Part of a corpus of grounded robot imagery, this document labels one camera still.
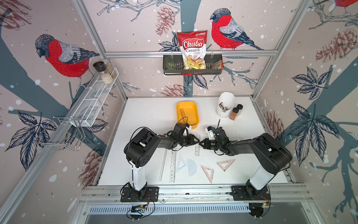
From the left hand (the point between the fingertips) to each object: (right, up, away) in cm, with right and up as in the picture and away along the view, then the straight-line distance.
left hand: (200, 140), depth 91 cm
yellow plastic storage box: (-5, +19, +20) cm, 28 cm away
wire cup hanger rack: (-63, +11, -30) cm, 71 cm away
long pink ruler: (-10, +12, +14) cm, 21 cm away
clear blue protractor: (-6, -14, -7) cm, 17 cm away
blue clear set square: (-13, -10, -5) cm, 17 cm away
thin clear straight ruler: (-23, -13, -7) cm, 28 cm away
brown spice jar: (+26, +17, +10) cm, 33 cm away
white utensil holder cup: (+22, +28, +10) cm, 37 cm away
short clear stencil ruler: (-1, +1, +5) cm, 5 cm away
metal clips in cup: (+20, +22, +14) cm, 33 cm away
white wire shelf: (-68, +20, -10) cm, 71 cm away
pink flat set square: (+19, -12, -5) cm, 23 cm away
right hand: (0, -2, +2) cm, 3 cm away
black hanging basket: (-18, +51, +2) cm, 54 cm away
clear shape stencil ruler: (-17, -14, -7) cm, 24 cm away
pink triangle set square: (+5, -17, -9) cm, 20 cm away
